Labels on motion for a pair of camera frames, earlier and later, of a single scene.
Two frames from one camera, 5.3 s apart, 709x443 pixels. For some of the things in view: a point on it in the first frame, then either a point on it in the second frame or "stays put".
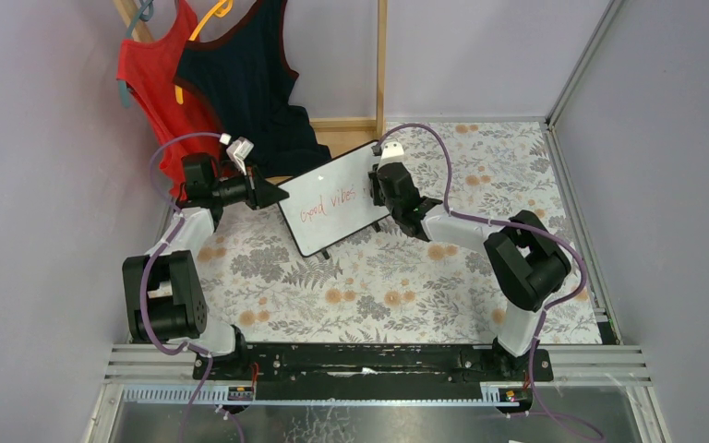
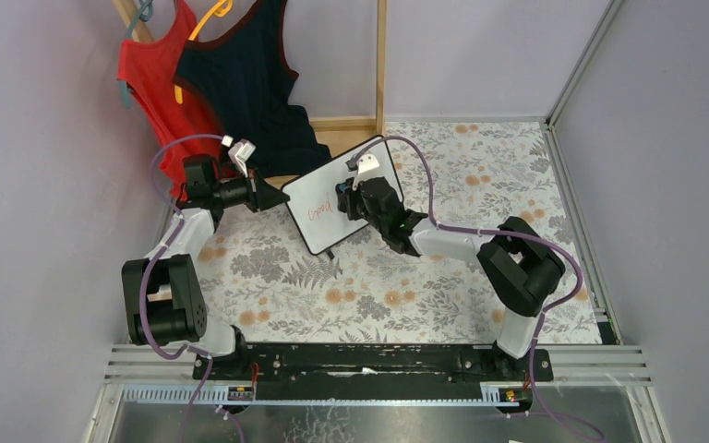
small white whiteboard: x=331 y=201 stays put
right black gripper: x=377 y=187 to x=354 y=201
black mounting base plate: x=373 y=372 stays put
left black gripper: x=252 y=188 stays put
